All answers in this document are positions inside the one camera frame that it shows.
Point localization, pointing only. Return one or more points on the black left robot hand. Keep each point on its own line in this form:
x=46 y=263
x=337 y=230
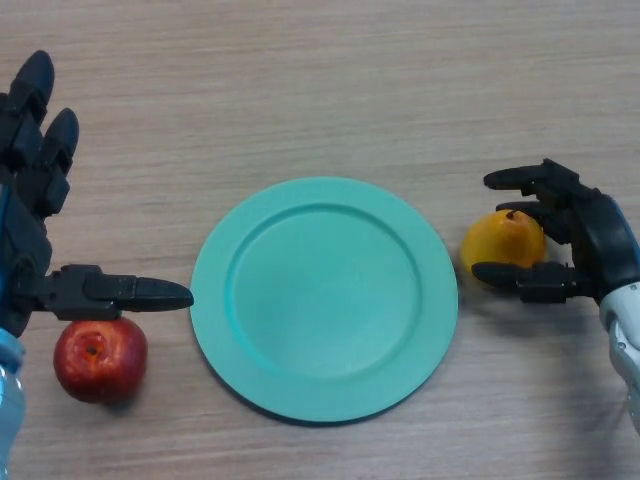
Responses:
x=27 y=235

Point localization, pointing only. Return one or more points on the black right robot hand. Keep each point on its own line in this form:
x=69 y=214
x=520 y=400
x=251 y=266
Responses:
x=600 y=235

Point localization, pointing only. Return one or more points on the yellow pear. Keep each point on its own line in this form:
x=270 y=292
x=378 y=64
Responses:
x=502 y=240

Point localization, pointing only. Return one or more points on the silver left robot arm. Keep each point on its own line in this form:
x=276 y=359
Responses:
x=9 y=405

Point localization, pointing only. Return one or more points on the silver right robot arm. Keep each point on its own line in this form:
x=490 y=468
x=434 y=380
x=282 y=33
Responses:
x=625 y=340

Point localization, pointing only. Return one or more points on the green round plate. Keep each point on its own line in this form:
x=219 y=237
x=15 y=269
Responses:
x=325 y=305

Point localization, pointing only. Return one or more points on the red apple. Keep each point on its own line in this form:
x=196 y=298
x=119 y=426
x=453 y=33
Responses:
x=100 y=365

